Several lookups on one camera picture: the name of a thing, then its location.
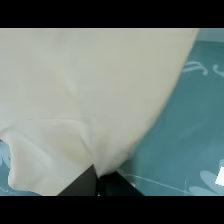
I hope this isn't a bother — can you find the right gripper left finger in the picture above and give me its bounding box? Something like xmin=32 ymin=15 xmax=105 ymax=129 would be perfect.
xmin=57 ymin=163 xmax=100 ymax=197

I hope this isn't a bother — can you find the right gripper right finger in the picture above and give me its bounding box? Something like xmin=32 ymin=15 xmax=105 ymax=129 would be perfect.
xmin=97 ymin=169 xmax=146 ymax=197

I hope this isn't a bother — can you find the cream T-shirt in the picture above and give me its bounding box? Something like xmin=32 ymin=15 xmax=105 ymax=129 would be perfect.
xmin=0 ymin=28 xmax=201 ymax=196

